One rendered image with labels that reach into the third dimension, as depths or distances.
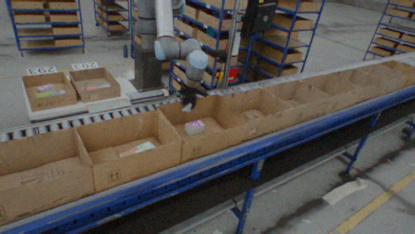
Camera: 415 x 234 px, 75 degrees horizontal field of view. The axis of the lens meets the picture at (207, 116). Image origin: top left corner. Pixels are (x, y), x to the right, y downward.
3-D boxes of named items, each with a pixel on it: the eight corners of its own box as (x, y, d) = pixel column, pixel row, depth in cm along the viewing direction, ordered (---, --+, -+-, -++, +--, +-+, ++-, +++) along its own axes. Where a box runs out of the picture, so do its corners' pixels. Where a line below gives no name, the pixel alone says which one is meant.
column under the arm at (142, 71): (127, 80, 238) (126, 43, 221) (155, 76, 251) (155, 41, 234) (138, 92, 220) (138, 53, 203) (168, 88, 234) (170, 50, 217)
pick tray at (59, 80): (65, 83, 220) (63, 71, 215) (78, 104, 194) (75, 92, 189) (24, 88, 204) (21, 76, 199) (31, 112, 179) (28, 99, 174)
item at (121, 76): (141, 69, 268) (141, 67, 267) (168, 95, 229) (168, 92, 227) (21, 84, 216) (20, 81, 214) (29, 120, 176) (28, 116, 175)
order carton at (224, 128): (212, 115, 171) (217, 93, 161) (241, 146, 153) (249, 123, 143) (154, 130, 150) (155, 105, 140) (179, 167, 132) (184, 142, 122)
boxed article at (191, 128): (184, 129, 154) (185, 123, 152) (198, 125, 160) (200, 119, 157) (189, 135, 151) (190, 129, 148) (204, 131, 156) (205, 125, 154)
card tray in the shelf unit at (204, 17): (198, 20, 297) (198, 10, 291) (220, 19, 313) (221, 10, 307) (219, 29, 269) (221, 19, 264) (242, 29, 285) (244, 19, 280)
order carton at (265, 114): (256, 109, 193) (261, 87, 184) (287, 130, 173) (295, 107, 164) (211, 121, 172) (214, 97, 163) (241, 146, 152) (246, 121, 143)
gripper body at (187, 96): (176, 97, 147) (180, 80, 139) (189, 95, 152) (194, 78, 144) (182, 107, 143) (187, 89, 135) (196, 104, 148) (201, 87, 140)
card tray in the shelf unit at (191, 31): (176, 27, 339) (176, 18, 334) (196, 27, 354) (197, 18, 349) (191, 36, 311) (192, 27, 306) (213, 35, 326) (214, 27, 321)
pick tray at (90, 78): (105, 77, 237) (104, 67, 232) (121, 96, 211) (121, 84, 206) (70, 82, 221) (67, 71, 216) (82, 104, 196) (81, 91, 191)
